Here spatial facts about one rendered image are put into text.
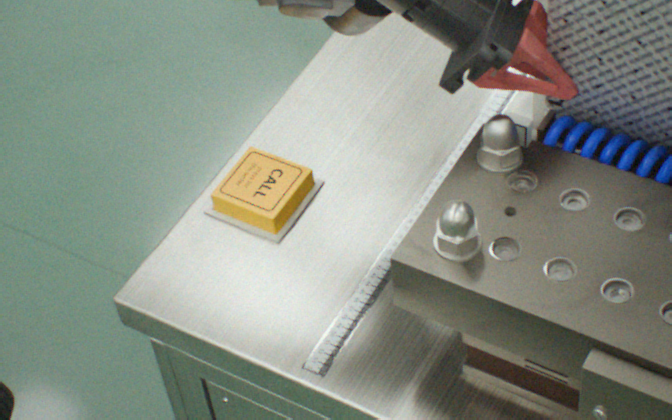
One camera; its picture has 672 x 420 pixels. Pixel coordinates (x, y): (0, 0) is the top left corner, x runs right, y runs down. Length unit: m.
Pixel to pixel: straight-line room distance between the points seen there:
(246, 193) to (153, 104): 1.48
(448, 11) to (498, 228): 0.17
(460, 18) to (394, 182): 0.25
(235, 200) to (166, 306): 0.12
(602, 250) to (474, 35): 0.19
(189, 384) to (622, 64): 0.49
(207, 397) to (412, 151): 0.30
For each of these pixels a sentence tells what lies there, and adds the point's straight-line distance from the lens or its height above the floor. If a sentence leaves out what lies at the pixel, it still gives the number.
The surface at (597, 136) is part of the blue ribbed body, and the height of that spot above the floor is 1.04.
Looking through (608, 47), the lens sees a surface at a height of 1.12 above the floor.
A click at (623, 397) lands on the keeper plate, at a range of 0.96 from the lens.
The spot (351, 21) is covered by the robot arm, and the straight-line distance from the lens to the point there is 1.08.
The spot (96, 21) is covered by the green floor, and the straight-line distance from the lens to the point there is 2.89.
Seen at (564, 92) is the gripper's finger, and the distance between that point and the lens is 1.07.
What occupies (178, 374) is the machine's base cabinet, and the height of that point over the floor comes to 0.82.
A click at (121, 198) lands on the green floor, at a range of 2.50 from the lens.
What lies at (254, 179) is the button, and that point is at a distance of 1.21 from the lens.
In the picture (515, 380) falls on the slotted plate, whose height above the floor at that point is 0.92.
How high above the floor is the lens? 1.80
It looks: 48 degrees down
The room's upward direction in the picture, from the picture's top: 7 degrees counter-clockwise
